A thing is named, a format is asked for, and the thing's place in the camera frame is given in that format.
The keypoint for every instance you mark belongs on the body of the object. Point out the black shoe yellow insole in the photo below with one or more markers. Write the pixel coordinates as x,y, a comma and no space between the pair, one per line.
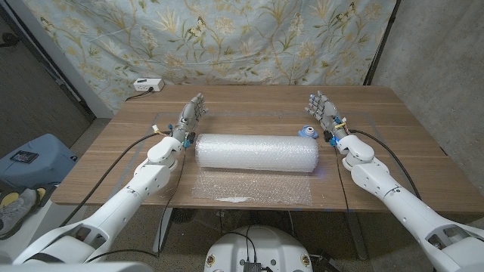
41,193
9,198

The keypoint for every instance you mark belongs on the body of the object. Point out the grey table leg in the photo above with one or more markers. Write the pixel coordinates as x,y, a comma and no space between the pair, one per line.
357,238

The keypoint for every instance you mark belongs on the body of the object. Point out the blue-grey storage bin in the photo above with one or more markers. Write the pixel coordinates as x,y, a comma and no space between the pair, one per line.
49,166

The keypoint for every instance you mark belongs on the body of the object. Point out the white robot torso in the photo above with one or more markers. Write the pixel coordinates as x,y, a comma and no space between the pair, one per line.
272,245

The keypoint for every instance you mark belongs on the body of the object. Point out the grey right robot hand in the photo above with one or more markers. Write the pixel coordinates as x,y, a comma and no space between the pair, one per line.
328,113

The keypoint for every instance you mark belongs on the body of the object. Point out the black door frame strip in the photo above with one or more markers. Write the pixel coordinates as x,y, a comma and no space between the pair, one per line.
86,110

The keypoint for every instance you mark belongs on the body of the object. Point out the small black torso box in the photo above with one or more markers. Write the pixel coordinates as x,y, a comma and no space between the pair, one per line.
251,267

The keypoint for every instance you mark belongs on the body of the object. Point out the black backdrop stand pole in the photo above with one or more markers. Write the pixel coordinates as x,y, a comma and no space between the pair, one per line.
379,45

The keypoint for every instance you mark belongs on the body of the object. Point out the black flat phone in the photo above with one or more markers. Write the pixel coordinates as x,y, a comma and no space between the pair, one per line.
23,156

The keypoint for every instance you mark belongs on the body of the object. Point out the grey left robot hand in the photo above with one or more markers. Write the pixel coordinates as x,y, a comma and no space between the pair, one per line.
187,121

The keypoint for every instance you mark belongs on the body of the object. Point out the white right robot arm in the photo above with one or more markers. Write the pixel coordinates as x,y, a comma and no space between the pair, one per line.
397,200

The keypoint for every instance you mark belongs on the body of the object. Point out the clear bubble wrap roll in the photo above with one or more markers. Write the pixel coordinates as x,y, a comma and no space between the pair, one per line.
257,151

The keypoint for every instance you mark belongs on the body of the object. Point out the black ribbed round object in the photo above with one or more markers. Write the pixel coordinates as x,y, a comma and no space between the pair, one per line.
183,215

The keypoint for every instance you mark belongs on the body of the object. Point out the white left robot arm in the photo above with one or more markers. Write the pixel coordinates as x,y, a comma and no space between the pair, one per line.
125,196

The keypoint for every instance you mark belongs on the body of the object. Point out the grey sneaker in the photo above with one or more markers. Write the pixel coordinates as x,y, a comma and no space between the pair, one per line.
17,215

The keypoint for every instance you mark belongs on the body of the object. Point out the floral blue backdrop cloth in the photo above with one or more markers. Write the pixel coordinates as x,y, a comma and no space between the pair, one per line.
246,45

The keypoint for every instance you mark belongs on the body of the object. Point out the small blue round cap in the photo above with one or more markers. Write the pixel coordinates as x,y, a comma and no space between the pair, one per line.
304,133

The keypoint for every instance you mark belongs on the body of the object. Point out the white table leg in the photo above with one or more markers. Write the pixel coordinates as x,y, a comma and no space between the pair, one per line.
162,234

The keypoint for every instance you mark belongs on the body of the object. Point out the white power outlet box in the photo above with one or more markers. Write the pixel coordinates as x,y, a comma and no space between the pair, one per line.
145,85

